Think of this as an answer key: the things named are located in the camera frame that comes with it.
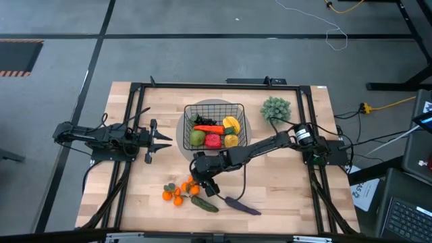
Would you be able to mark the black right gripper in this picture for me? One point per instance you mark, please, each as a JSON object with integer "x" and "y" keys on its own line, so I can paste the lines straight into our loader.
{"x": 211, "y": 167}

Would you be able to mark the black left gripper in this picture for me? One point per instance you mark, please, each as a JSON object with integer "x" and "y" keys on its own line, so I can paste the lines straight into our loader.
{"x": 143, "y": 141}

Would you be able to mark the orange mandarin cluster with leaves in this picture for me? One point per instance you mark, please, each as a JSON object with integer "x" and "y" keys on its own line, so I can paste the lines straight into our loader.
{"x": 194, "y": 190}
{"x": 167, "y": 196}

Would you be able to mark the green cucumber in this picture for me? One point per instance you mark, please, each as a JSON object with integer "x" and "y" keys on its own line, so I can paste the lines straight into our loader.
{"x": 204, "y": 204}

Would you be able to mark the green pear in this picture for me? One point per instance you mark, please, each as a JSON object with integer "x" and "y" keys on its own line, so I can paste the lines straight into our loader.
{"x": 197, "y": 138}

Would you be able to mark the red bell pepper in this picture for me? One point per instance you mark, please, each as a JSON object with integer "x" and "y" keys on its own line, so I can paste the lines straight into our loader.
{"x": 213, "y": 141}

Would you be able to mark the orange carrot with greens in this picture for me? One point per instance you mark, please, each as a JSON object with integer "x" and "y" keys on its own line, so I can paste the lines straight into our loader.
{"x": 209, "y": 129}

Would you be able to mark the dark grape bunch with leaf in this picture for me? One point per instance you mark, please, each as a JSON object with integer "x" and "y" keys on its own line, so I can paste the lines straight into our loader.
{"x": 206, "y": 120}

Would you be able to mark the purple eggplant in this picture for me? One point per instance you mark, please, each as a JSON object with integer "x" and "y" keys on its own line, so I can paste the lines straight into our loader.
{"x": 243, "y": 206}

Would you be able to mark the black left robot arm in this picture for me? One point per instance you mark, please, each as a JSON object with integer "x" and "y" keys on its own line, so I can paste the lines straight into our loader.
{"x": 101, "y": 136}

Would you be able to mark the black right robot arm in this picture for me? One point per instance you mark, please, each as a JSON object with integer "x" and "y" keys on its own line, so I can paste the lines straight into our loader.
{"x": 256, "y": 150}

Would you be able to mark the round grey mat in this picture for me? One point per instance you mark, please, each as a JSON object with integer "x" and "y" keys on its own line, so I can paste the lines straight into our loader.
{"x": 179, "y": 131}

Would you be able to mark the small green potted plant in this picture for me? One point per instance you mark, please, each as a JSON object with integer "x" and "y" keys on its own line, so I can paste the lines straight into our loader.
{"x": 275, "y": 109}

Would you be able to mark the grey furniture foot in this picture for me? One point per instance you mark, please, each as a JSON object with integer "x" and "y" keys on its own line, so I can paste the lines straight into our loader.
{"x": 10, "y": 156}

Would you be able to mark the black hazard-striped floor mat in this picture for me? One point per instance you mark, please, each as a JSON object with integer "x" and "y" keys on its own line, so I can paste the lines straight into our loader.
{"x": 17, "y": 57}

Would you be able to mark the white printed paper sheet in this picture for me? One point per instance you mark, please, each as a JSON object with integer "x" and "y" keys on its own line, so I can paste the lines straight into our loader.
{"x": 366, "y": 194}

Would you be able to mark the thin grey rod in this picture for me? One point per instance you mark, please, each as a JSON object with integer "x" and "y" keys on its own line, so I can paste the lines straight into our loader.
{"x": 392, "y": 140}

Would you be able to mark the black laptop keyboard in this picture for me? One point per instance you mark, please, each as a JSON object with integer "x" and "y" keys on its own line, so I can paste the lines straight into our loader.
{"x": 405, "y": 219}

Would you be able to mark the black equipment case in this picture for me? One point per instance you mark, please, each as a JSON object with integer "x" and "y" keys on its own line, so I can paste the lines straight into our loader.
{"x": 418, "y": 152}

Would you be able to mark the tablet with lit screen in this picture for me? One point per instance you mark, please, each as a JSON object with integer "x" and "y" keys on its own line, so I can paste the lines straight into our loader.
{"x": 426, "y": 121}

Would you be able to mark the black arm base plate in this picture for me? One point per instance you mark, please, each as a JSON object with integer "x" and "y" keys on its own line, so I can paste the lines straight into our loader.
{"x": 339, "y": 158}
{"x": 101, "y": 157}

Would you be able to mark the silver black mounting rail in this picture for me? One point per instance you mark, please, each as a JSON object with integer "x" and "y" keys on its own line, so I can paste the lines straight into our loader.
{"x": 216, "y": 238}

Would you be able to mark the black metal table frame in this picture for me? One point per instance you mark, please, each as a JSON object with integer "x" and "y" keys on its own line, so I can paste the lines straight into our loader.
{"x": 219, "y": 86}

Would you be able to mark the black metal desk frame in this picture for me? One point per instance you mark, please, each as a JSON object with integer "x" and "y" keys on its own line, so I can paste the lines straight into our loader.
{"x": 388, "y": 86}

